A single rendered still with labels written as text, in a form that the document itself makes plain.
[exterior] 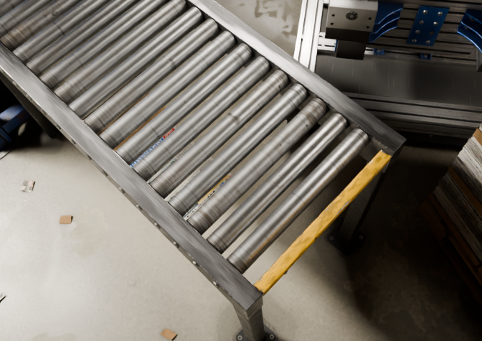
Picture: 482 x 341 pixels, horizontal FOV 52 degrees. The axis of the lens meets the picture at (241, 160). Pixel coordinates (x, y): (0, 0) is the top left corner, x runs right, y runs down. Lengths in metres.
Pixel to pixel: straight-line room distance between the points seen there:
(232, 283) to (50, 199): 1.25
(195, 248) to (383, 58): 1.28
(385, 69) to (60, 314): 1.56
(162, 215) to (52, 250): 1.02
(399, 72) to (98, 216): 1.33
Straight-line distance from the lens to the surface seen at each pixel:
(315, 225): 1.10
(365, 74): 2.06
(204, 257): 1.10
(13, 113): 2.30
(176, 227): 1.13
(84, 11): 1.55
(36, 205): 2.21
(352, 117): 1.25
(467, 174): 1.64
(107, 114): 1.31
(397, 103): 2.00
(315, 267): 1.92
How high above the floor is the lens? 1.86
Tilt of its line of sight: 64 degrees down
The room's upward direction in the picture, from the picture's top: 7 degrees counter-clockwise
